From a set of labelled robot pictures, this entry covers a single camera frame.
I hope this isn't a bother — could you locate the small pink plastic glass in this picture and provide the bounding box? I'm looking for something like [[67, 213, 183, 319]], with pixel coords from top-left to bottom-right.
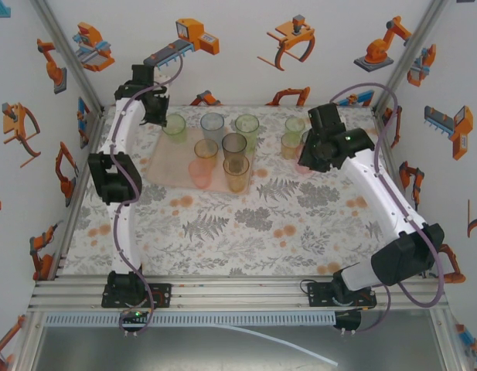
[[295, 156, 315, 177]]

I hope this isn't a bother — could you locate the small yellow plastic glass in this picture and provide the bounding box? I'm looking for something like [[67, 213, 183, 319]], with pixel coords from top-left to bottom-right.
[[280, 132, 302, 160]]

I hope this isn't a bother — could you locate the blue plastic glass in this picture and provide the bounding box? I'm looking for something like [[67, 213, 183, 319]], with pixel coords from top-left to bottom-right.
[[199, 112, 226, 141]]

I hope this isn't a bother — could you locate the small orange plastic glass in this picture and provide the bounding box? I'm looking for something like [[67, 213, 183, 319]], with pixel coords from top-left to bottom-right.
[[193, 138, 219, 162]]

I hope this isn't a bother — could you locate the tall green plastic glass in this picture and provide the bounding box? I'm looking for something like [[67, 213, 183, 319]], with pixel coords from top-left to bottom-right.
[[234, 114, 261, 152]]

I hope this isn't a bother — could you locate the tall orange plastic glass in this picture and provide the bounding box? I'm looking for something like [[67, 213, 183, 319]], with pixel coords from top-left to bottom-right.
[[222, 155, 250, 193]]

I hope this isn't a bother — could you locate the tall grey plastic glass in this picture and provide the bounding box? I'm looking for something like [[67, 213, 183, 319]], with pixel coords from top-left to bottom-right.
[[221, 132, 248, 160]]

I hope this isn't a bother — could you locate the pink plastic tray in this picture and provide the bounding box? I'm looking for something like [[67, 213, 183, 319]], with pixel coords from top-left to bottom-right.
[[145, 127, 254, 193]]

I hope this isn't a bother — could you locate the small green plastic glass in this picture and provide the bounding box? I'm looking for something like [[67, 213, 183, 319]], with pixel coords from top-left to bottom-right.
[[284, 117, 307, 136]]

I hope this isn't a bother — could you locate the floral table mat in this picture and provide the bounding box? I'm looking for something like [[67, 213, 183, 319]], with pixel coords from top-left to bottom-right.
[[62, 104, 421, 277]]

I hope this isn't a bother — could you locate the black right controller box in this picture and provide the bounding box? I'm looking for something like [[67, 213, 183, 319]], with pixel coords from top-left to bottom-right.
[[332, 310, 363, 334]]

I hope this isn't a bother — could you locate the left controller board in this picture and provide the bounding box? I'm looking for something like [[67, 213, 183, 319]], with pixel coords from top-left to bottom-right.
[[119, 308, 151, 322]]

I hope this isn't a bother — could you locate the grey metal sheet panel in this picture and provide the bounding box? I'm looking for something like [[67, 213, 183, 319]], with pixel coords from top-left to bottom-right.
[[29, 326, 448, 371]]

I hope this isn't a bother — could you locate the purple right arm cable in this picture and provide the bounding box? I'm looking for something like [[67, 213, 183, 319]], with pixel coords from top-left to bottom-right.
[[329, 83, 445, 334]]

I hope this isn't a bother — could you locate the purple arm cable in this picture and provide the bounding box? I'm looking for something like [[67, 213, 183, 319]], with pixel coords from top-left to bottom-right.
[[329, 83, 445, 334], [109, 48, 185, 338]]

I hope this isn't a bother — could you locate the aluminium side rail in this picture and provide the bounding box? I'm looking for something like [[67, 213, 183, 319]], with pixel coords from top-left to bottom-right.
[[48, 107, 107, 281], [371, 107, 429, 277]]

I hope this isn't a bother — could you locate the aluminium frame post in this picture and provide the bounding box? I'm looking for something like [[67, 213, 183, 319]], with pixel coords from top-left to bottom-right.
[[31, 0, 106, 113], [373, 0, 450, 113]]

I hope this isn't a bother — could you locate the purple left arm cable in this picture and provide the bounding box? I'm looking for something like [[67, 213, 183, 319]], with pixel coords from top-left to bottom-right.
[[109, 48, 185, 338]]

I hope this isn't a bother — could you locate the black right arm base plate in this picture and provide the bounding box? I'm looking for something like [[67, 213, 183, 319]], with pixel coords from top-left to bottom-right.
[[307, 281, 377, 309]]

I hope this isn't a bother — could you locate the aluminium front frame rail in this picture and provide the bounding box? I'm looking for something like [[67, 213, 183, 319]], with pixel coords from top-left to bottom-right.
[[27, 276, 450, 312]]

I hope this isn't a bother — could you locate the white slotted cable duct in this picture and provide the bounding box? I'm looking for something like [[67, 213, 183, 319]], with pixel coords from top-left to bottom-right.
[[43, 311, 336, 327]]

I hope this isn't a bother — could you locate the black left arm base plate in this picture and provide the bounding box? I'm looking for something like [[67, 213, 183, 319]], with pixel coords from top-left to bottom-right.
[[101, 283, 172, 309]]

